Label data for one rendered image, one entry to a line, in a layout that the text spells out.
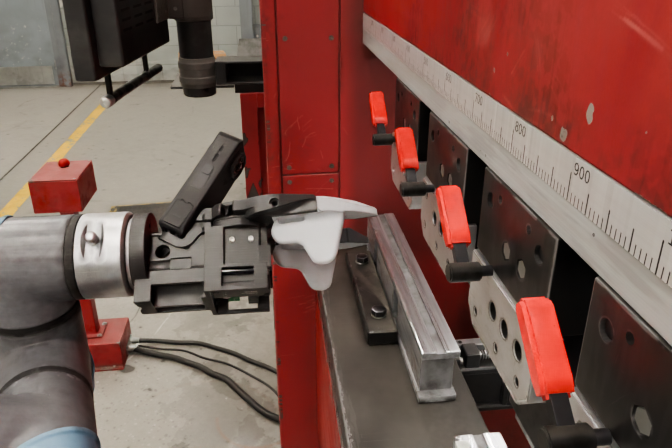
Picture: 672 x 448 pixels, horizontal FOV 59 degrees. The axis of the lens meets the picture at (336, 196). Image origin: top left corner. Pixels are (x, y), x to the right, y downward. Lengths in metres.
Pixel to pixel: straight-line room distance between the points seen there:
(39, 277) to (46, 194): 1.70
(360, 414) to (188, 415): 1.39
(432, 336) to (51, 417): 0.61
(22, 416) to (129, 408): 1.88
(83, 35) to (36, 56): 6.29
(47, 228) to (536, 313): 0.39
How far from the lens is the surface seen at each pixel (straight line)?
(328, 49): 1.28
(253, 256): 0.51
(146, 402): 2.38
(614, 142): 0.38
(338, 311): 1.17
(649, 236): 0.36
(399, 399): 0.99
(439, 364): 0.96
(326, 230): 0.51
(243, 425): 2.22
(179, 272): 0.52
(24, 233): 0.55
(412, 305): 1.03
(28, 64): 7.81
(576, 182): 0.42
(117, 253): 0.52
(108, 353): 2.53
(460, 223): 0.57
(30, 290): 0.56
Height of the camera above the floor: 1.53
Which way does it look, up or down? 23 degrees down
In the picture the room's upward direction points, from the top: straight up
